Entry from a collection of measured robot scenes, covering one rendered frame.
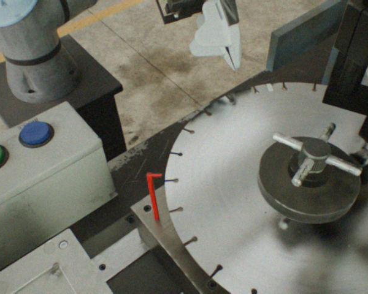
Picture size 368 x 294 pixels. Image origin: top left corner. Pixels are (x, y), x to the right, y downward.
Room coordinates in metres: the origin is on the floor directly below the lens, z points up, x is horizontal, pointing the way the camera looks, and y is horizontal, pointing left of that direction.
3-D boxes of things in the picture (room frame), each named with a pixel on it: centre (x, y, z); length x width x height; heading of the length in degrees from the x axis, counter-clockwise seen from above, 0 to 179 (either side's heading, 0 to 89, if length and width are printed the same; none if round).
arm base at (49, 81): (0.71, 0.30, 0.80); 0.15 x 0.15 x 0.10
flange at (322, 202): (0.26, -0.14, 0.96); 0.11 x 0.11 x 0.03
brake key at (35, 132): (0.41, 0.21, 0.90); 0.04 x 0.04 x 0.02
